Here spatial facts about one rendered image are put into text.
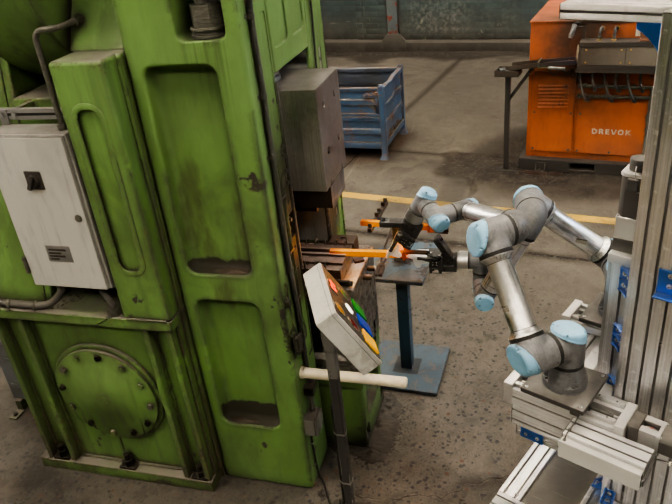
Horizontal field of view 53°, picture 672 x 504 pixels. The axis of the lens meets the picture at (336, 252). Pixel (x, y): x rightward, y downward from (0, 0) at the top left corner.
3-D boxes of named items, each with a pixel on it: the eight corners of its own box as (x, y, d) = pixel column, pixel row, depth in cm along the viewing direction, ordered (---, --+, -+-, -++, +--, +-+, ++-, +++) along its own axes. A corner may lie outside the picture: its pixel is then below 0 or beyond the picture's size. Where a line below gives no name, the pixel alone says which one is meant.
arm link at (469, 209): (544, 207, 228) (468, 191, 273) (516, 215, 225) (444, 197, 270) (547, 240, 231) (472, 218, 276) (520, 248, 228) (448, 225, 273)
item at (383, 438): (421, 394, 357) (421, 392, 356) (401, 479, 309) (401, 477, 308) (349, 387, 368) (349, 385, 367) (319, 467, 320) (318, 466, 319)
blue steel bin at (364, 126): (408, 132, 712) (404, 62, 677) (388, 161, 648) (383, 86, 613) (303, 130, 752) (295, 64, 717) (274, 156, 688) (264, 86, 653)
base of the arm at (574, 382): (594, 376, 235) (597, 354, 231) (577, 401, 226) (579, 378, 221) (553, 361, 244) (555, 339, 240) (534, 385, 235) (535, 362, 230)
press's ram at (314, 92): (351, 154, 293) (342, 61, 274) (327, 192, 261) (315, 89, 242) (261, 154, 305) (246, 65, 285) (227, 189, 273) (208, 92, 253)
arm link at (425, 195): (427, 197, 264) (417, 183, 269) (415, 218, 270) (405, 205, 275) (443, 198, 268) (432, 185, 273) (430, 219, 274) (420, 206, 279)
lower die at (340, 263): (352, 260, 304) (351, 243, 300) (341, 283, 287) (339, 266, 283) (265, 255, 315) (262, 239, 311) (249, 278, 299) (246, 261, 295)
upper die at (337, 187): (345, 187, 287) (343, 166, 282) (333, 208, 270) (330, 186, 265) (253, 186, 298) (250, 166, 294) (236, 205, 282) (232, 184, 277)
